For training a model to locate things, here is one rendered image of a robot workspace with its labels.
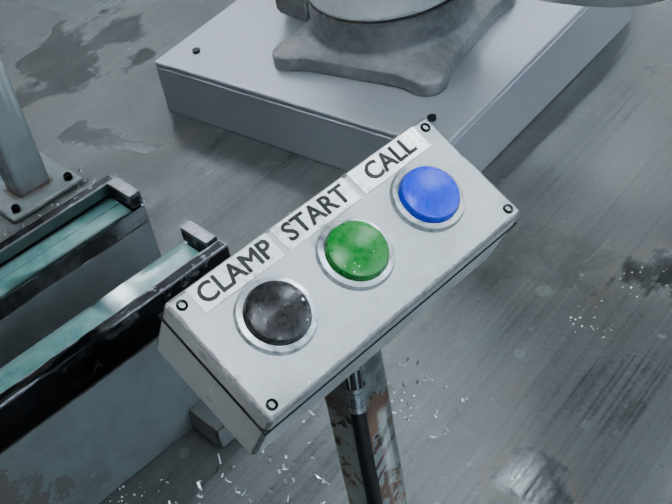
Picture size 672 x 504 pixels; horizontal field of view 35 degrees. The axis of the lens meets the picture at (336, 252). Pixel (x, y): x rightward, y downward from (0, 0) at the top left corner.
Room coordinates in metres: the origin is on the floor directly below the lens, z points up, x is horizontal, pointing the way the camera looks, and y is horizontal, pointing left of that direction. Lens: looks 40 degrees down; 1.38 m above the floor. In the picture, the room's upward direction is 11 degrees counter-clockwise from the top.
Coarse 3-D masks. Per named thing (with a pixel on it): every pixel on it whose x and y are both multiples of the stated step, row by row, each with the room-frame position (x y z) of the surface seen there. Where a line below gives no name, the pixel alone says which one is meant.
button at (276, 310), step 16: (256, 288) 0.35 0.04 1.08; (272, 288) 0.35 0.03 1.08; (288, 288) 0.35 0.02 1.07; (256, 304) 0.34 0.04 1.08; (272, 304) 0.34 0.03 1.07; (288, 304) 0.34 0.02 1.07; (304, 304) 0.34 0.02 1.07; (256, 320) 0.34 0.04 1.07; (272, 320) 0.34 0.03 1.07; (288, 320) 0.34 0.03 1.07; (304, 320) 0.34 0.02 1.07; (256, 336) 0.33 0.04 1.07; (272, 336) 0.33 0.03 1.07; (288, 336) 0.33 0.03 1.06
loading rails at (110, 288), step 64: (128, 192) 0.65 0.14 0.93; (0, 256) 0.61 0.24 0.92; (64, 256) 0.61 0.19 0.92; (128, 256) 0.64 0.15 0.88; (192, 256) 0.58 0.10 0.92; (0, 320) 0.57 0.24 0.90; (64, 320) 0.60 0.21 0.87; (128, 320) 0.52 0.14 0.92; (0, 384) 0.49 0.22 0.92; (64, 384) 0.49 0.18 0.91; (128, 384) 0.51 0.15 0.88; (0, 448) 0.45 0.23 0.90; (64, 448) 0.47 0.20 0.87; (128, 448) 0.50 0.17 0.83
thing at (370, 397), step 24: (360, 384) 0.37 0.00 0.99; (384, 384) 0.39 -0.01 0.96; (336, 408) 0.39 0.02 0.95; (360, 408) 0.36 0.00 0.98; (384, 408) 0.38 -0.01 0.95; (336, 432) 0.39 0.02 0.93; (360, 432) 0.35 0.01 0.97; (384, 432) 0.38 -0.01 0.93; (360, 456) 0.35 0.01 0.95; (384, 456) 0.38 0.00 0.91; (360, 480) 0.38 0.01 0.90; (384, 480) 0.38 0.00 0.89
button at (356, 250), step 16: (352, 224) 0.38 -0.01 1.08; (368, 224) 0.38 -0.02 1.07; (336, 240) 0.37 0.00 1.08; (352, 240) 0.37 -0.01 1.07; (368, 240) 0.38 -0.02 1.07; (384, 240) 0.38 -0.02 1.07; (336, 256) 0.37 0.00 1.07; (352, 256) 0.37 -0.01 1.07; (368, 256) 0.37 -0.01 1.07; (384, 256) 0.37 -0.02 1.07; (336, 272) 0.36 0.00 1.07; (352, 272) 0.36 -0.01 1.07; (368, 272) 0.36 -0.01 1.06
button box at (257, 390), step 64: (320, 192) 0.41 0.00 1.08; (384, 192) 0.41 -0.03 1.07; (256, 256) 0.37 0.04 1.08; (320, 256) 0.37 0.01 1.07; (448, 256) 0.38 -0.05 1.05; (192, 320) 0.34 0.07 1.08; (320, 320) 0.34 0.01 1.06; (384, 320) 0.35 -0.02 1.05; (192, 384) 0.35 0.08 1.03; (256, 384) 0.32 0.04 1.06; (320, 384) 0.32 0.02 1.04; (256, 448) 0.32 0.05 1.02
